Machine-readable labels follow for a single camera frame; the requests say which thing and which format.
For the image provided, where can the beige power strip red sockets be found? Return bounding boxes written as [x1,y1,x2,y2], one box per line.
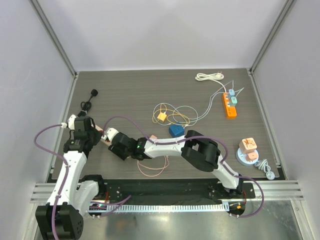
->
[95,125,111,147]

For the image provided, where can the pink charging cable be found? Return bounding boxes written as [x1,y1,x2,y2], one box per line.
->
[136,156,169,178]

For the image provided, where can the yellow charger plug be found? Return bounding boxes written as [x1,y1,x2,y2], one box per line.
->
[156,112,167,123]

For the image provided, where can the yellow charging cable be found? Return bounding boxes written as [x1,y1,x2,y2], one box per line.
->
[151,102,191,127]

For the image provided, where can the blue cube adapter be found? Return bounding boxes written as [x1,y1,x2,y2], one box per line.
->
[168,124,185,138]

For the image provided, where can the round light blue socket base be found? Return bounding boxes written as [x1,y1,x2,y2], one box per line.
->
[235,148,259,166]

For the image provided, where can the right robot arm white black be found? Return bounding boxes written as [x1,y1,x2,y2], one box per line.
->
[105,128,244,198]

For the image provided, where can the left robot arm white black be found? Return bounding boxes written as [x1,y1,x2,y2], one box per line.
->
[35,115,106,240]

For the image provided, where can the teal charger plug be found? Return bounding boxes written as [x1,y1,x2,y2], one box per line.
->
[230,96,238,105]

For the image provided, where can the light blue charger plug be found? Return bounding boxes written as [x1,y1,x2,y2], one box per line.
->
[228,89,235,98]

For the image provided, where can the small pink charger plug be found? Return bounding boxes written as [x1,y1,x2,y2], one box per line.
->
[246,151,259,162]

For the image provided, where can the orange power strip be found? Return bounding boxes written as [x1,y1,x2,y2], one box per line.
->
[222,93,237,119]

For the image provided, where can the peach cube charger with print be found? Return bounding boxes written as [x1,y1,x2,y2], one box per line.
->
[239,137,257,154]

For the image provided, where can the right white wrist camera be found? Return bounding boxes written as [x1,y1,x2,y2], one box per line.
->
[104,127,119,142]

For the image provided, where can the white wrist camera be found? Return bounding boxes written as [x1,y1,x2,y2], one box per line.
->
[104,127,119,142]
[61,114,77,130]

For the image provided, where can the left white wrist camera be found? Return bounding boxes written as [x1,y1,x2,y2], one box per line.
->
[61,114,77,130]

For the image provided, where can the black power cord with plug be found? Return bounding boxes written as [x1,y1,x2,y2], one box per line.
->
[76,89,100,118]

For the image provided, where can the black mounting base plate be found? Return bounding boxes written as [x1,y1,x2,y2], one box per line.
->
[93,178,256,206]

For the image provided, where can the slotted cable duct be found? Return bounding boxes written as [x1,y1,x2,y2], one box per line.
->
[87,203,230,213]

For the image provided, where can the white coiled cord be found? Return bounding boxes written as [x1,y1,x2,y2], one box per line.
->
[194,71,225,82]

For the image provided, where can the pale green charging cable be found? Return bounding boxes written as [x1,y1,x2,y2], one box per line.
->
[172,86,245,126]

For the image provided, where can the light blue coiled cord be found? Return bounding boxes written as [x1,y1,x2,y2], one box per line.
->
[253,159,276,181]

